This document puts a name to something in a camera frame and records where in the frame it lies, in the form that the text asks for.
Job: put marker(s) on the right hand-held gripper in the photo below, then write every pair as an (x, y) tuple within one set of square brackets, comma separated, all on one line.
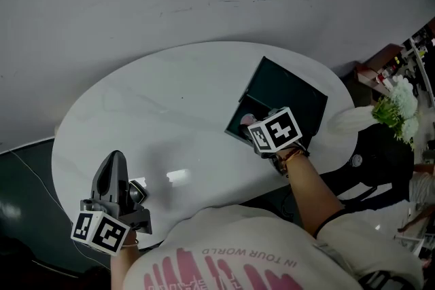
[(275, 129)]

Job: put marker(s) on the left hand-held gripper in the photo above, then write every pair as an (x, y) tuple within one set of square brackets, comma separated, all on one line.
[(102, 231)]

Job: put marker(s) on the pink item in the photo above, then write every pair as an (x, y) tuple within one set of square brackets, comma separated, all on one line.
[(248, 119)]

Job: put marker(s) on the small dark object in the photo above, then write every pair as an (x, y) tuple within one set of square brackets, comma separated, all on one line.
[(137, 193)]

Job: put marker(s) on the dark green jewellery box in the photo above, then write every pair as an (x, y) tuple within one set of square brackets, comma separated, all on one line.
[(285, 88)]

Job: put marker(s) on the person's right forearm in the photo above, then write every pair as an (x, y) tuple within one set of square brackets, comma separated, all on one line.
[(312, 193)]

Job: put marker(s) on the person's left forearm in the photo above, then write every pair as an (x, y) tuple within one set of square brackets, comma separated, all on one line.
[(125, 265)]

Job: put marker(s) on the white curved desk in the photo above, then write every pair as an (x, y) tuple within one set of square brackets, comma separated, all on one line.
[(153, 112)]

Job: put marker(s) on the white ribbed vase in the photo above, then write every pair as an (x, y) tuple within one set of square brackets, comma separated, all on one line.
[(350, 119)]

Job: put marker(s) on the white lidded drink cup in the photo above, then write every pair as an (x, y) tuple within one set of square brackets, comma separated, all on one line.
[(356, 160)]

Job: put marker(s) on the white pink-print shirt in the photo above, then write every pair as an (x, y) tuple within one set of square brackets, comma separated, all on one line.
[(238, 248)]

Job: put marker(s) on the wooden side desk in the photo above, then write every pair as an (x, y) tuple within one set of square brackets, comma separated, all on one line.
[(370, 81)]

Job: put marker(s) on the black office chair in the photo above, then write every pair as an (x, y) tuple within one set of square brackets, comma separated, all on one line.
[(380, 159)]

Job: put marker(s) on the white flower bouquet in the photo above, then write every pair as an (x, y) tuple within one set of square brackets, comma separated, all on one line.
[(401, 105)]

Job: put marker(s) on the brown wooden board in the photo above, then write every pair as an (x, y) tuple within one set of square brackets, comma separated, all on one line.
[(384, 57)]

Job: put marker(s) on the cluttered long office desk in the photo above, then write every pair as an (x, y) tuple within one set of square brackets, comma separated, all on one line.
[(419, 54)]

